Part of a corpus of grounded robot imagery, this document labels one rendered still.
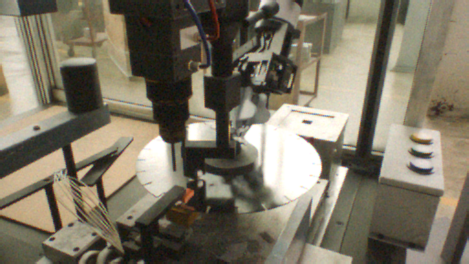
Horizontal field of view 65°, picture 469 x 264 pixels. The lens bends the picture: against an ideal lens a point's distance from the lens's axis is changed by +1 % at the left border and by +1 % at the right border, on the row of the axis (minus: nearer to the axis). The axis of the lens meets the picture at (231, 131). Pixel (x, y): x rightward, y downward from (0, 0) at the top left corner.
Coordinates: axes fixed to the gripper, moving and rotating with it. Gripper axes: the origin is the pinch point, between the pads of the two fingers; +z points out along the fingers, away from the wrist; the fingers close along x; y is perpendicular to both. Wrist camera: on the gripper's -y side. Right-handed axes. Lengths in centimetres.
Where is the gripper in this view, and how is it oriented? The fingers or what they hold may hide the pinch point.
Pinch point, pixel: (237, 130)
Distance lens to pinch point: 67.7
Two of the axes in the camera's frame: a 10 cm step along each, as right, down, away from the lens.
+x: 7.3, 2.4, 6.3
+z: -2.7, 9.6, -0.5
